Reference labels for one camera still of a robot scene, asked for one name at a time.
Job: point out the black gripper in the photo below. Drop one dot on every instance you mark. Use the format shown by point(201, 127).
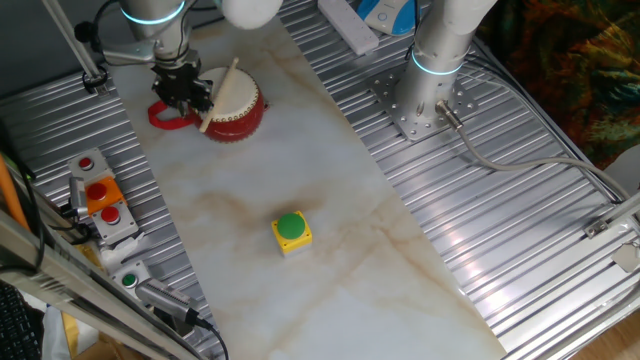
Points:
point(176, 82)

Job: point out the wooden drumstick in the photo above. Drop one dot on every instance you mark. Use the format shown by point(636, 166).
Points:
point(219, 95)

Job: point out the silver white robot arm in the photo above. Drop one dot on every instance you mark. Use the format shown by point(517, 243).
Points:
point(440, 40)

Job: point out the red drum white skin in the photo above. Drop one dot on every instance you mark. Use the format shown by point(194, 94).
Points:
point(240, 100)

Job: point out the black pole clamp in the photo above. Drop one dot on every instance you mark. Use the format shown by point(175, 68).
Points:
point(87, 82)

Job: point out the grey box small red button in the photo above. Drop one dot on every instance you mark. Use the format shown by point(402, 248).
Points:
point(86, 163)

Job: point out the orange box red button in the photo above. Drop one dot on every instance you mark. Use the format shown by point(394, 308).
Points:
point(97, 191)

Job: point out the slanted aluminium pole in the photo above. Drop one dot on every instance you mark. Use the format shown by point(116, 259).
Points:
point(72, 40)

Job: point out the grey box large red button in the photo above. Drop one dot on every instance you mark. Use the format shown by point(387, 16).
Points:
point(111, 215)

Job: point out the yellow box green button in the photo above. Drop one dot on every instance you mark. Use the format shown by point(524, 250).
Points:
point(291, 226)

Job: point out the crumpled white tape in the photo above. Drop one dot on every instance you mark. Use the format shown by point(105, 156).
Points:
point(117, 255)

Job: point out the white power strip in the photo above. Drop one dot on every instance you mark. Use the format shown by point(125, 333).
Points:
point(350, 25)

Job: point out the grey box green button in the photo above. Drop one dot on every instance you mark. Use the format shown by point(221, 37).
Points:
point(129, 280)

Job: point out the orange pole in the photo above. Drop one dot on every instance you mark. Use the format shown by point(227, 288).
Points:
point(10, 195)

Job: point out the black keyboard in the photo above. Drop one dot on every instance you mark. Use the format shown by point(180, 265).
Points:
point(17, 325)

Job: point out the colourful patterned cloth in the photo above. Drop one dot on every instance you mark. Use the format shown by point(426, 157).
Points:
point(575, 60)

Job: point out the short aluminium bar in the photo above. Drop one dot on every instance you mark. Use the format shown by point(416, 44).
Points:
point(622, 210)

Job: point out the small metal plate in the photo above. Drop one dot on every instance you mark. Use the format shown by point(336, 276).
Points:
point(627, 257)

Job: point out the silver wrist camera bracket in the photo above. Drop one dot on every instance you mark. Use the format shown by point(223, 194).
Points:
point(130, 52)

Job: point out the small silver ribbed camera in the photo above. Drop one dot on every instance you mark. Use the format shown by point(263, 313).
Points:
point(77, 197)

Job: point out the silver camera black mount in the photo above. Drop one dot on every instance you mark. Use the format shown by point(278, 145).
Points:
point(165, 297)

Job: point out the aluminium frame bar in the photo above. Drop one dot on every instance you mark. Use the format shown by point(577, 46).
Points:
point(50, 270)

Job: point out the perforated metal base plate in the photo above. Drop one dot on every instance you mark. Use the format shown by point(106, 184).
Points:
point(415, 127)

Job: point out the small metal bracket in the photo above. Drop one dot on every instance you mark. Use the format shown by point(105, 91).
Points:
point(596, 228)

